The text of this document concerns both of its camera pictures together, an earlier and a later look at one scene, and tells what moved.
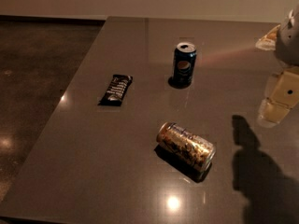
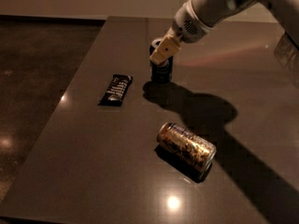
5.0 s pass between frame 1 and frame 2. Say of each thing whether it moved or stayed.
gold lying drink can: stayed
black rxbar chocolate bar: stayed
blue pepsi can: moved
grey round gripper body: moved
